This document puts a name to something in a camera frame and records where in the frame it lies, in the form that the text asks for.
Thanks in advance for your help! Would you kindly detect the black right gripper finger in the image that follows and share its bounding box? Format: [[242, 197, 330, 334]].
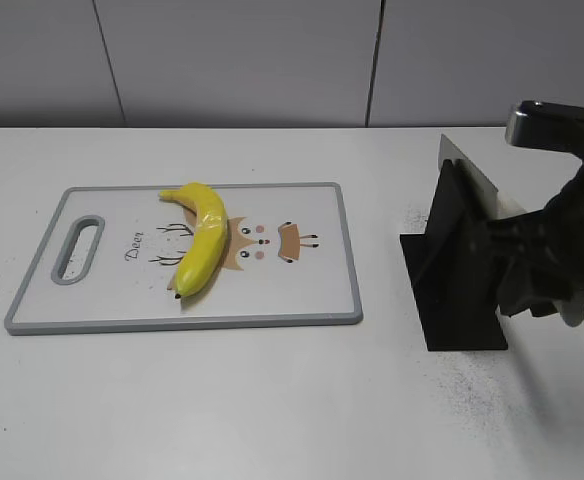
[[476, 208, 567, 260], [496, 257, 584, 319]]

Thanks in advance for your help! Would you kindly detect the black knife stand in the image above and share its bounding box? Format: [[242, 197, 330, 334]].
[[399, 159, 508, 352]]

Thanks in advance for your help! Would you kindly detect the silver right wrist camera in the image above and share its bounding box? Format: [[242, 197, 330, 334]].
[[505, 100, 584, 162]]

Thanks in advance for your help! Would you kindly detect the grey-rimmed deer cutting board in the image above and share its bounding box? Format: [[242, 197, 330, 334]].
[[3, 181, 364, 337]]

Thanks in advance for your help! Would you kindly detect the yellow plastic banana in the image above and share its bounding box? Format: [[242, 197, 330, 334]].
[[159, 182, 228, 299]]

